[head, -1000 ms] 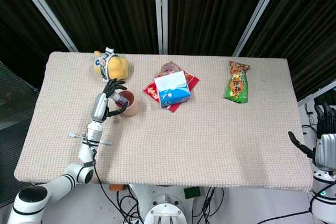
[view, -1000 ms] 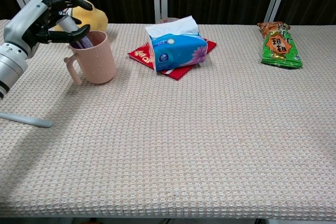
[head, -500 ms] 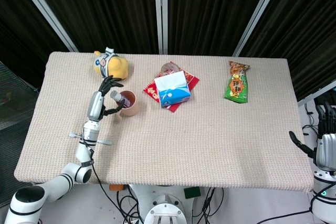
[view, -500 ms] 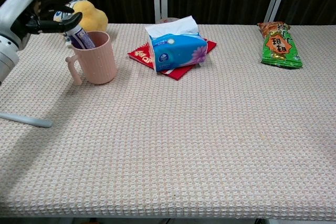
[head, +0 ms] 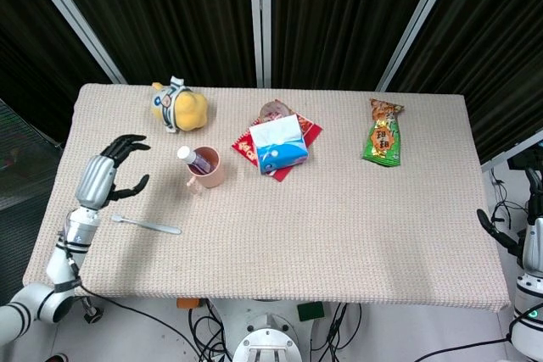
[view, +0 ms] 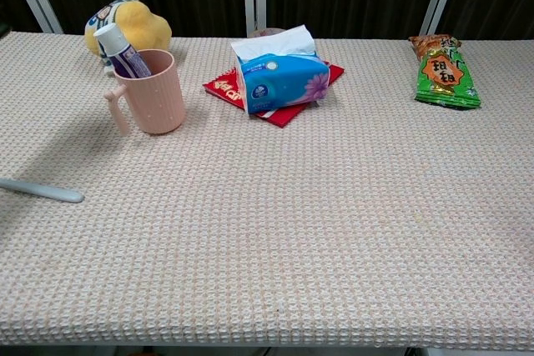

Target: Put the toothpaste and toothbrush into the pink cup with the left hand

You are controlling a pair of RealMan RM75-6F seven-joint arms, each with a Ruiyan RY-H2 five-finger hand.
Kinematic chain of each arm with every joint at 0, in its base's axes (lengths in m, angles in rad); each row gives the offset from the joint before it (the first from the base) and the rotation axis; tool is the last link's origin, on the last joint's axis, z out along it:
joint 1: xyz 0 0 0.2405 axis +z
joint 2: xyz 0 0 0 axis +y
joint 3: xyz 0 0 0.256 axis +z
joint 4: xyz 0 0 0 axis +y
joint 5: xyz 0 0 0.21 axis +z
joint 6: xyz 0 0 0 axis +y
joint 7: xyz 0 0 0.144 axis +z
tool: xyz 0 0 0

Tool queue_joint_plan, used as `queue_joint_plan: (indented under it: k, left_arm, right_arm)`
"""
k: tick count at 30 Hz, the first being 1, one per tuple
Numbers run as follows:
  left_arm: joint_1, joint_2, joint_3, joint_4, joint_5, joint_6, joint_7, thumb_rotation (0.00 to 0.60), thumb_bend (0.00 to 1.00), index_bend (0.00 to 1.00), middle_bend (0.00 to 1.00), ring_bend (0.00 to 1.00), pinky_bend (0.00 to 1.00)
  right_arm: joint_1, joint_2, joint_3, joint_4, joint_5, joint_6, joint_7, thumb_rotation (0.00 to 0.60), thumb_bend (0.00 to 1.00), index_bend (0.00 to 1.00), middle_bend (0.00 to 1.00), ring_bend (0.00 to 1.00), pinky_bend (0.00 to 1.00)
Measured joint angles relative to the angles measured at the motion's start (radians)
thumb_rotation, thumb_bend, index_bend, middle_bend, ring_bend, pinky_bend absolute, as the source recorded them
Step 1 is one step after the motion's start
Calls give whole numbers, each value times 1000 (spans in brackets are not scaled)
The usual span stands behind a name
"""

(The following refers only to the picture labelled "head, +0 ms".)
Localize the yellow plush toy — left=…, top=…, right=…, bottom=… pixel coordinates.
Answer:
left=150, top=75, right=210, bottom=134

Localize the blue tissue pack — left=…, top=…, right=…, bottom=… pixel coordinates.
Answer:
left=248, top=114, right=310, bottom=175

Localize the beige waffle tablecloth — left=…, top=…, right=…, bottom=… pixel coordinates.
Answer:
left=21, top=83, right=512, bottom=315

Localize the purple white toothpaste tube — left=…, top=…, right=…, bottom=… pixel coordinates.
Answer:
left=176, top=145, right=213, bottom=173

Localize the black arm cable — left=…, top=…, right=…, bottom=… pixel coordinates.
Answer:
left=417, top=315, right=543, bottom=362
left=61, top=242, right=204, bottom=362

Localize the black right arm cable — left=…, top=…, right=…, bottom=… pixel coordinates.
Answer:
left=417, top=315, right=543, bottom=362

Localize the dark mesh panel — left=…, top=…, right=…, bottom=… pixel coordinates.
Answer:
left=0, top=97, right=64, bottom=210

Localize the dark green box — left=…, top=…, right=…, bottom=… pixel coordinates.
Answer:
left=296, top=301, right=326, bottom=322

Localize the pink ribbed cup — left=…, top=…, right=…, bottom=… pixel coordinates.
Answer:
left=184, top=146, right=226, bottom=197

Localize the light grey toothbrush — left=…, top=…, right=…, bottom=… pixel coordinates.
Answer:
left=110, top=214, right=182, bottom=236

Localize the black floor cable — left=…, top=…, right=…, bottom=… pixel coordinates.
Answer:
left=309, top=301, right=364, bottom=362
left=186, top=300, right=234, bottom=362

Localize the white robot torso base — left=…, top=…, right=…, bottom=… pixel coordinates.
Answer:
left=207, top=298, right=340, bottom=362

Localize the black pleated curtain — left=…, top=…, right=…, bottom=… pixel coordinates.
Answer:
left=270, top=0, right=445, bottom=92
left=42, top=0, right=258, bottom=87
left=0, top=0, right=112, bottom=142
left=388, top=0, right=543, bottom=159

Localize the red paper packet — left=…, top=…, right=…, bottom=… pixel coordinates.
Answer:
left=231, top=98, right=323, bottom=183

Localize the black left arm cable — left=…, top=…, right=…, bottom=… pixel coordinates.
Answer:
left=61, top=242, right=204, bottom=362

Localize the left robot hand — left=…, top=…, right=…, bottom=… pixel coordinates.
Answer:
left=74, top=133, right=152, bottom=210

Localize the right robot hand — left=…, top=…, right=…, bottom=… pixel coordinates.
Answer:
left=475, top=165, right=543, bottom=272

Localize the black device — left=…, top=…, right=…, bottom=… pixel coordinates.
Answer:
left=507, top=141, right=543, bottom=170

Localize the black table caster wheel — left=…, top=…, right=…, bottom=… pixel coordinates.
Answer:
left=82, top=297, right=103, bottom=324

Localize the green orange snack bag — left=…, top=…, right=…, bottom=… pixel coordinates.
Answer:
left=361, top=97, right=405, bottom=169

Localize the white partition frame post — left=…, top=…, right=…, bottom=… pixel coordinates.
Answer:
left=375, top=0, right=463, bottom=92
left=16, top=0, right=128, bottom=85
left=248, top=0, right=273, bottom=88
left=481, top=128, right=543, bottom=173

